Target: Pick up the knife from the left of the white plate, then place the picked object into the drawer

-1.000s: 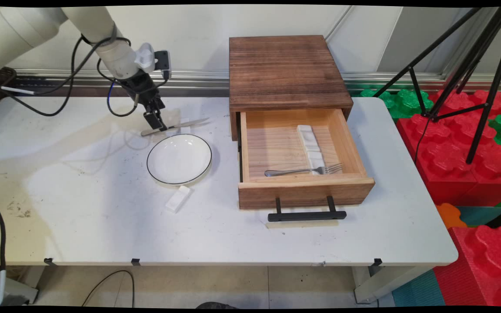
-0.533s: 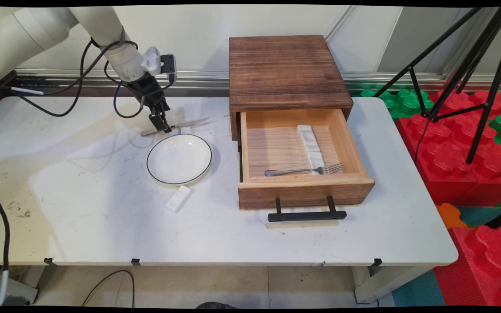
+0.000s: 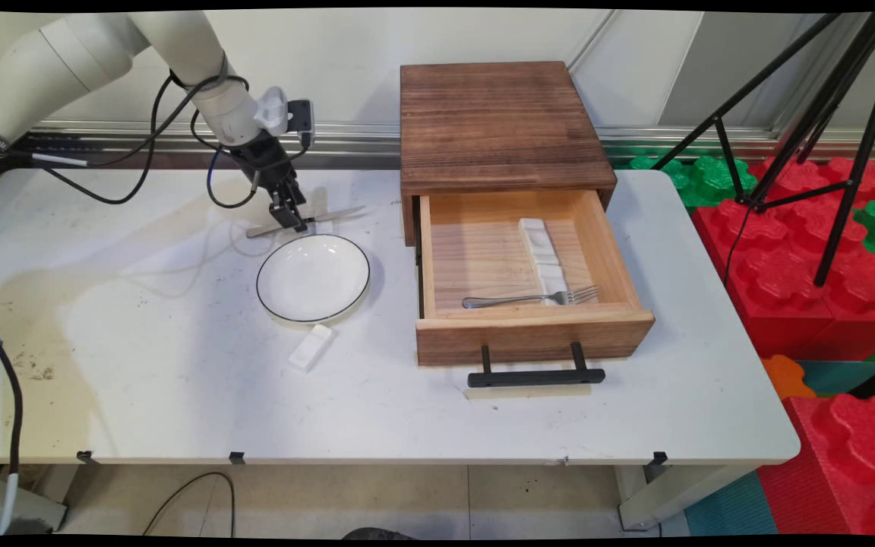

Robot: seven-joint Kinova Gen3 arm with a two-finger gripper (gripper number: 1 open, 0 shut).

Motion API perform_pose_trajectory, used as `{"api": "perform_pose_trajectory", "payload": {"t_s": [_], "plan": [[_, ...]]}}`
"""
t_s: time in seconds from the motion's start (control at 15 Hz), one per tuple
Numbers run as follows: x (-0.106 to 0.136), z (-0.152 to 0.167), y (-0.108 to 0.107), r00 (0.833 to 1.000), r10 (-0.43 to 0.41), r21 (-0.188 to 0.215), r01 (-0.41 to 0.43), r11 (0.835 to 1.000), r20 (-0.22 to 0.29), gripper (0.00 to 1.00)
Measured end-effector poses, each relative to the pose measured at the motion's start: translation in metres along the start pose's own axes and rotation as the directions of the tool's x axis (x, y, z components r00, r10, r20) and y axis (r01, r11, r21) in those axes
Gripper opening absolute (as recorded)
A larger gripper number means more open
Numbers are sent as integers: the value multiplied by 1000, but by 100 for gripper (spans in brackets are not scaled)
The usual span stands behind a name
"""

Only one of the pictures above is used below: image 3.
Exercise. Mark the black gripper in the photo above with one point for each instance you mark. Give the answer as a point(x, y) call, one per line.
point(263, 163)

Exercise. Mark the silver table knife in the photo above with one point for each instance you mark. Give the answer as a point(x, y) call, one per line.
point(331, 215)

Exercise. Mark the silver fork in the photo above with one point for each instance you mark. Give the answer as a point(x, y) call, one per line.
point(529, 298)

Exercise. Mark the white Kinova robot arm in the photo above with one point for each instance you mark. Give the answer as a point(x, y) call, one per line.
point(103, 45)

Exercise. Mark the white plate with black rim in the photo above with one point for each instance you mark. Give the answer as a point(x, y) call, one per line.
point(312, 277)

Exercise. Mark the dark wooden cabinet box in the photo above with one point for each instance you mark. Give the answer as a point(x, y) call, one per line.
point(498, 125)

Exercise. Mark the black table edge clip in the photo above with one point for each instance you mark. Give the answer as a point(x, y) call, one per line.
point(658, 458)
point(236, 458)
point(86, 457)

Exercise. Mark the long white cutlery rest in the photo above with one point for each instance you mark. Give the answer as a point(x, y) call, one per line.
point(544, 258)

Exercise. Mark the light wooden drawer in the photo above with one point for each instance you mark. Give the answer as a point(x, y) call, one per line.
point(532, 334)

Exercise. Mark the white table leg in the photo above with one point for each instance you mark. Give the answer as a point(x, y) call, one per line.
point(665, 497)

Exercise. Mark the large red foam block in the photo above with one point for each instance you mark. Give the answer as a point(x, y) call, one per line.
point(794, 273)

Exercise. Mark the orange foam piece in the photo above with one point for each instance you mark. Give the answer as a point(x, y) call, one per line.
point(785, 376)

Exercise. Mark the teal foam mat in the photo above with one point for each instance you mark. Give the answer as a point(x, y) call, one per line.
point(730, 505)

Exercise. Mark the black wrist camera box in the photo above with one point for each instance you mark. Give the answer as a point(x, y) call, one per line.
point(301, 121)

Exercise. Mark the aluminium wall rail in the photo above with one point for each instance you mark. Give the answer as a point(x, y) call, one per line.
point(354, 140)

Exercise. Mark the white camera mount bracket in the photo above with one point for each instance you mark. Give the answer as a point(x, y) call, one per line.
point(272, 112)

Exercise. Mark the grey robot base mount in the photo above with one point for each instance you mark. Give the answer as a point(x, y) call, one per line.
point(42, 501)

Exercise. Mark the black camera tripod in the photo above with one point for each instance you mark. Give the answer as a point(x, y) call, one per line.
point(840, 114)

